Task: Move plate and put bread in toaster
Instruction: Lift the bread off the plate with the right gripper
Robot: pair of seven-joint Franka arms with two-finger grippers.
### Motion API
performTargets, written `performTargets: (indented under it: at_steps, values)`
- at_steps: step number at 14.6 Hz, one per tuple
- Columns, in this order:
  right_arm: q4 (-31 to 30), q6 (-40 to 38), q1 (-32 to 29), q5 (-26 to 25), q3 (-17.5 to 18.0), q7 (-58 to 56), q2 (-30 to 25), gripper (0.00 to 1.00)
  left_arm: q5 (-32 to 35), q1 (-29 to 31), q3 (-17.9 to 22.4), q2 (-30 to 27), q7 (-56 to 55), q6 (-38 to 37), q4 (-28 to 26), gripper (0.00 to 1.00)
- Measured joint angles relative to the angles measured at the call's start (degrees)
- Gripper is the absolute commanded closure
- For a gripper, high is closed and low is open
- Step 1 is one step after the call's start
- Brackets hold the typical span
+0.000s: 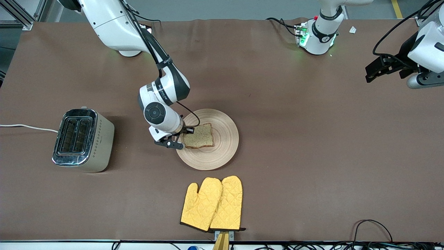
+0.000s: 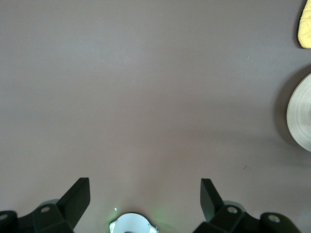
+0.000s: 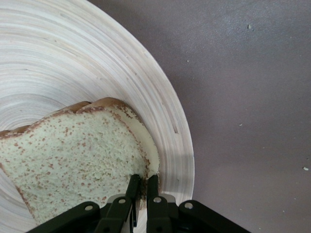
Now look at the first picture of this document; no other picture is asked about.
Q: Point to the chrome two-slot toaster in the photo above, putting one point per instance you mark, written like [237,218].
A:
[100,146]

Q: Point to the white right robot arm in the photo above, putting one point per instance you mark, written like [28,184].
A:
[111,24]

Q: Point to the white paper scrap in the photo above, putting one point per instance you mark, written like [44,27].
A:
[352,30]

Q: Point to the yellow quilted oven mitt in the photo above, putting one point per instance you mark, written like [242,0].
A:
[229,205]
[199,208]

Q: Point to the wooden stick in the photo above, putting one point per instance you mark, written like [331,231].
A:
[221,244]

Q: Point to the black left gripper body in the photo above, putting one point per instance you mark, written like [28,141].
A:
[404,57]

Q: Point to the small blue object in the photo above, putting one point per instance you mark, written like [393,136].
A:
[193,248]

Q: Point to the brown table cover sheet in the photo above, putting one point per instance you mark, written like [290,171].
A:
[312,191]

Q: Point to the round wooden plate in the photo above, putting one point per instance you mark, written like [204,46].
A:
[223,146]

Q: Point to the brown bread slice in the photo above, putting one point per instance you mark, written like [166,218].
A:
[199,137]

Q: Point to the small metal bracket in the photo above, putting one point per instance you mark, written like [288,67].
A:
[231,235]

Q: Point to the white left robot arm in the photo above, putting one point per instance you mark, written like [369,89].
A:
[324,34]

